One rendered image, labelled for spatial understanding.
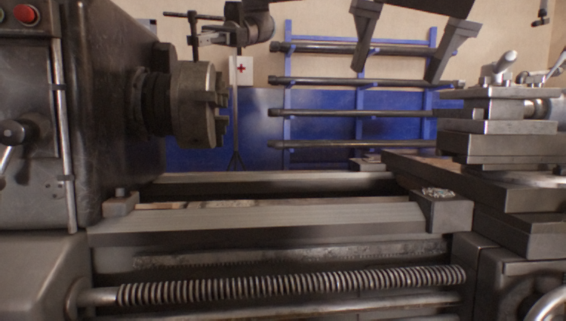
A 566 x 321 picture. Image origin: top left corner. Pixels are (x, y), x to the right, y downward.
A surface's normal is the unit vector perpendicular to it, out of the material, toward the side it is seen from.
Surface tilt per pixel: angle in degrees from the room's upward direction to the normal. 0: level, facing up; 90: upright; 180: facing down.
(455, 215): 90
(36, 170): 90
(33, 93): 90
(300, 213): 36
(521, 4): 90
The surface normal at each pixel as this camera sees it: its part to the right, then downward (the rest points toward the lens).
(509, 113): 0.08, 0.13
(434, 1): 0.07, 0.52
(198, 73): 0.10, -0.55
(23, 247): 0.07, -0.77
